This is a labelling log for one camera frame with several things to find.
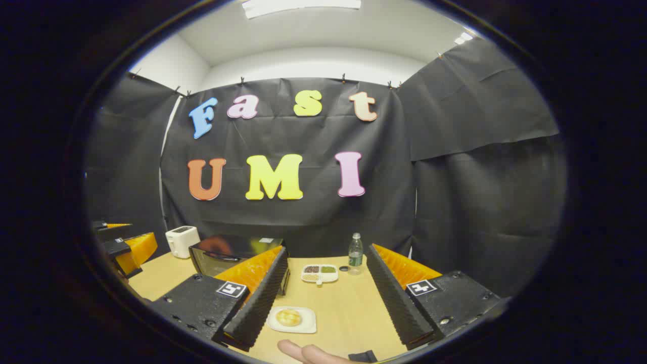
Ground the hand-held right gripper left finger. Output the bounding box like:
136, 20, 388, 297
150, 245, 290, 353

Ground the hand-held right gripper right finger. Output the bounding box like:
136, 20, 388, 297
366, 243, 502, 351

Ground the yellow steamed bun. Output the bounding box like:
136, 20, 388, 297
276, 309, 303, 327

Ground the black electric oven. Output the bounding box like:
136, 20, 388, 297
189, 234, 291, 296

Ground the white toaster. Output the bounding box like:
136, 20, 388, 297
165, 225, 201, 259

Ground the white square plate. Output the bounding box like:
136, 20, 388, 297
267, 306, 317, 334

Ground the clear plastic water bottle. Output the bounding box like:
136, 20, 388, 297
348, 233, 364, 276

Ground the white divided condiment dish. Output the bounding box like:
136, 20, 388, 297
301, 264, 339, 286

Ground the black backdrop cloth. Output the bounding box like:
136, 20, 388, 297
85, 38, 567, 299

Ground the long ceiling light panel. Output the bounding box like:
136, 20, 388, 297
242, 0, 362, 20

